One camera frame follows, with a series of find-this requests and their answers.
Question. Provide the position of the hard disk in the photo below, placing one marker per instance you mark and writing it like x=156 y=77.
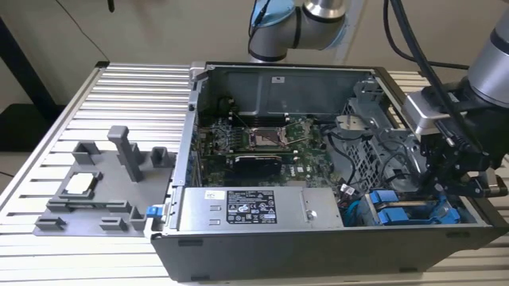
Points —
x=412 y=213

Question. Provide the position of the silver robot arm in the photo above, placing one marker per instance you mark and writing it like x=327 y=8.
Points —
x=318 y=21

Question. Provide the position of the grey metal disk bay cage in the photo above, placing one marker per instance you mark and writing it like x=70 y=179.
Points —
x=368 y=155

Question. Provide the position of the black RAM slot bank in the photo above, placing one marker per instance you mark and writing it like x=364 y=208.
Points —
x=261 y=119

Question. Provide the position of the green PC motherboard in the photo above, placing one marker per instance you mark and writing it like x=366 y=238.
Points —
x=310 y=155

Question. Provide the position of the CPU socket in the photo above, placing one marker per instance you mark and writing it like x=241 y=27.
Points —
x=268 y=137

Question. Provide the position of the black graphics card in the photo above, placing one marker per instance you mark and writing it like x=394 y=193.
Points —
x=256 y=165

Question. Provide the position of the silver power supply unit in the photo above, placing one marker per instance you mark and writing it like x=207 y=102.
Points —
x=257 y=208

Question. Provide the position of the black open PC case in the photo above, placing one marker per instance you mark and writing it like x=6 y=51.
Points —
x=278 y=256

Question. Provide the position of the blue case latch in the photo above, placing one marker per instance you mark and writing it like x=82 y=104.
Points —
x=152 y=212

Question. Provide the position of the grey parts rack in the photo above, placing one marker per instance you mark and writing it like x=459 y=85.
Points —
x=119 y=208

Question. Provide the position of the silver CPU chip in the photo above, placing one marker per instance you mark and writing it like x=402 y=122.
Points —
x=81 y=182

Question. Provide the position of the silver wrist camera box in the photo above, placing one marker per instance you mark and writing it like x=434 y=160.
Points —
x=424 y=110

